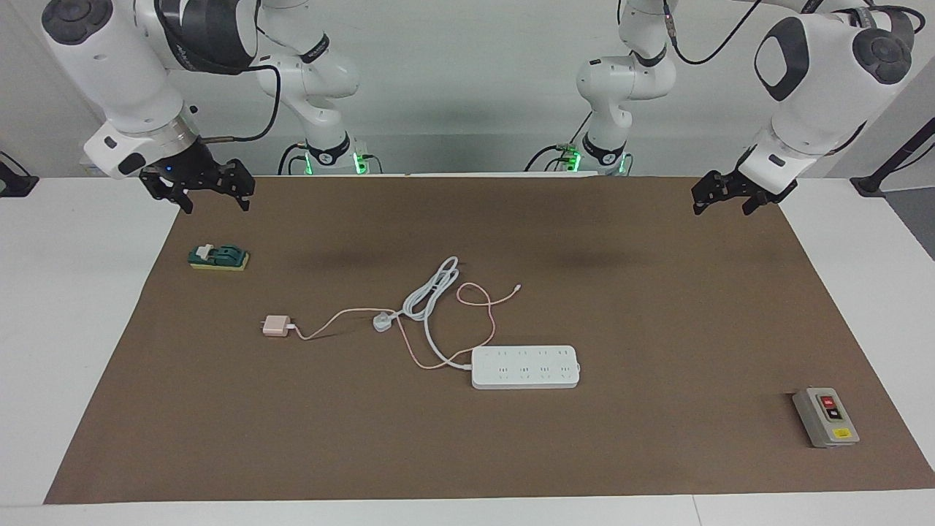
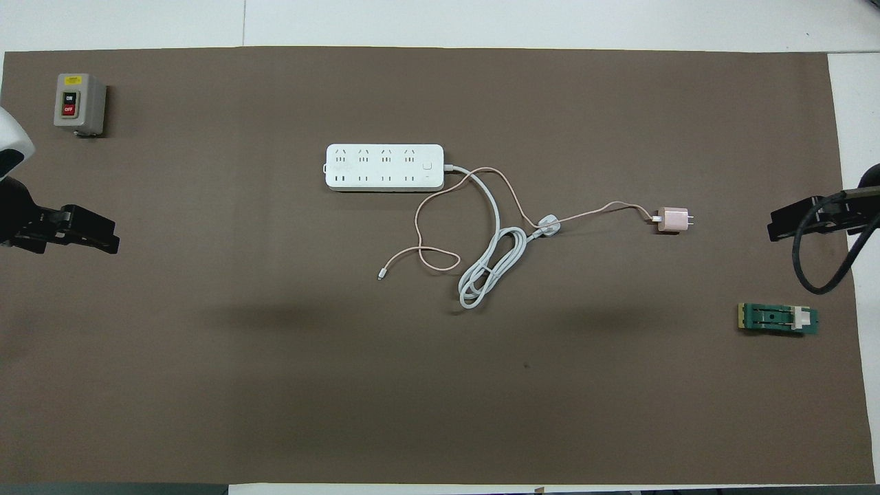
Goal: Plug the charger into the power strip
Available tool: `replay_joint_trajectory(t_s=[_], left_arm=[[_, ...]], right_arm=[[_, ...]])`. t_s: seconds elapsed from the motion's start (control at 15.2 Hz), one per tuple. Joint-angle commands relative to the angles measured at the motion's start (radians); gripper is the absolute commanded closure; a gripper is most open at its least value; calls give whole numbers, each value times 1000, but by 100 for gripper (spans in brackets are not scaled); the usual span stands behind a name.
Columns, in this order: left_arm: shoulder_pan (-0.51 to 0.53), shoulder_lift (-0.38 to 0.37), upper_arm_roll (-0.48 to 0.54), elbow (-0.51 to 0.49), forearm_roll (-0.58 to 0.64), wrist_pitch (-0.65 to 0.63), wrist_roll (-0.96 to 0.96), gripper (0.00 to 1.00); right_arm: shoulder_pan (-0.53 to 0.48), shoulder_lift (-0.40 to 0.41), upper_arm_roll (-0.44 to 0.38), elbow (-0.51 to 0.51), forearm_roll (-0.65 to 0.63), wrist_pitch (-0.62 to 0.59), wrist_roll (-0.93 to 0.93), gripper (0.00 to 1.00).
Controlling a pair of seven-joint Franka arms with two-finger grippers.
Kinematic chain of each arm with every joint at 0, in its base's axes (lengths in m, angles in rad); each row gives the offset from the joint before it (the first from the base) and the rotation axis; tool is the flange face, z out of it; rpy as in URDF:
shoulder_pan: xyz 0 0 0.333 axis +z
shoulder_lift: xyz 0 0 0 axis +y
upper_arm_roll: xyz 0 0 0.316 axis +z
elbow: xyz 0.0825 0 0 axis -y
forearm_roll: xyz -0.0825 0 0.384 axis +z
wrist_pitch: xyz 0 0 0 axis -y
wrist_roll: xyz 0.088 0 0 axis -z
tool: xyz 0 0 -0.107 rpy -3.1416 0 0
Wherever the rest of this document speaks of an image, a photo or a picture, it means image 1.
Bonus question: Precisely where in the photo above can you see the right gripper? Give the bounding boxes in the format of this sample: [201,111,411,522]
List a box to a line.
[140,137,256,216]

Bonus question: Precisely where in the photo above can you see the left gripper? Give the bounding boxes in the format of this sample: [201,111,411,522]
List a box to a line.
[692,146,798,217]

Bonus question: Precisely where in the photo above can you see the white power strip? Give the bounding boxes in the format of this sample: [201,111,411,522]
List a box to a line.
[470,345,582,390]

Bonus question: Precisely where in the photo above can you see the black stand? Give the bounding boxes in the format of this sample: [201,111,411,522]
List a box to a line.
[0,150,40,199]
[850,121,935,199]

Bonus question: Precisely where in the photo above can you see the grey push button box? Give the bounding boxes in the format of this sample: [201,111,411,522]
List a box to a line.
[792,386,861,449]

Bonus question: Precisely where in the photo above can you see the green switch on yellow block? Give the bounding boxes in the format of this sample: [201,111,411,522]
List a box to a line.
[188,243,251,272]

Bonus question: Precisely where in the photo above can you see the black cable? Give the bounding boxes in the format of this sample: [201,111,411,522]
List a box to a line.
[524,110,594,174]
[199,63,283,144]
[663,0,765,66]
[277,142,310,177]

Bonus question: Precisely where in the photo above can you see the white power cable with plug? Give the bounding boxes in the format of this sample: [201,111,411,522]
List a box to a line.
[373,256,476,370]

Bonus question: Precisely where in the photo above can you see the pink charging cable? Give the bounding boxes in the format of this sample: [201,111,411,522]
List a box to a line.
[291,283,523,371]

